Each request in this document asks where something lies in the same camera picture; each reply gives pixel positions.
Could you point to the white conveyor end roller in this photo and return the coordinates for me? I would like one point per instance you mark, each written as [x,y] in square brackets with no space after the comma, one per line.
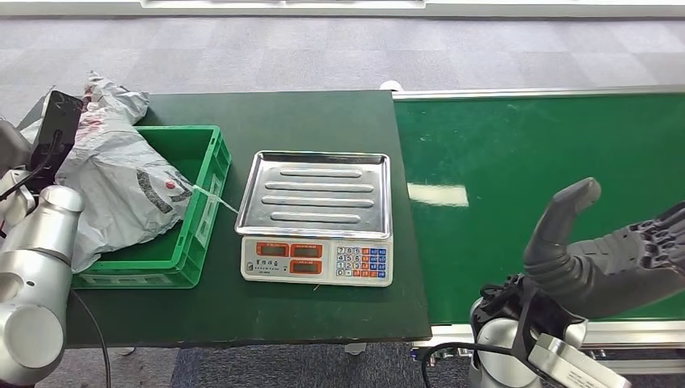
[390,85]

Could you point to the white electronic scale steel tray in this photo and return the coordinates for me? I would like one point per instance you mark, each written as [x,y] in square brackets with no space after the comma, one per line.
[316,193]

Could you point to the green conveyor belt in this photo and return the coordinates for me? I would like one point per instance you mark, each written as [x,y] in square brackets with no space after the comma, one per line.
[508,150]

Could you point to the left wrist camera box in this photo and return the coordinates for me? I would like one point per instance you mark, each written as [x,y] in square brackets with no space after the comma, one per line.
[56,128]

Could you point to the crumpled grey mailer package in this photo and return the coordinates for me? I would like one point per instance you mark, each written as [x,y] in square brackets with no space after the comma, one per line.
[120,99]

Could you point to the white table foot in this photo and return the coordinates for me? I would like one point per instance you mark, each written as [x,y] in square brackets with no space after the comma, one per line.
[355,348]

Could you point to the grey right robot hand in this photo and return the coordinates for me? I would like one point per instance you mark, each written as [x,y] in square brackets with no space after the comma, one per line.
[605,278]

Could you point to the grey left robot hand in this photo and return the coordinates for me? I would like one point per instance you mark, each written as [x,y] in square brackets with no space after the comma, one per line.
[13,150]

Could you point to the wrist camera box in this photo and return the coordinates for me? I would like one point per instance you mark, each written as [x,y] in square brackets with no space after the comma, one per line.
[572,367]
[56,128]

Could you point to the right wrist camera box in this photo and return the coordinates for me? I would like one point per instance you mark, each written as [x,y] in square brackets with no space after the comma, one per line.
[572,367]

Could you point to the grey plastic mailer package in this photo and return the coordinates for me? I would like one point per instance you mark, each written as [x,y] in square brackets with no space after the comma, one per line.
[118,193]

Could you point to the green plastic basket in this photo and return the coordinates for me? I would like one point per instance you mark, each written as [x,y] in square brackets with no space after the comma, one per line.
[208,160]

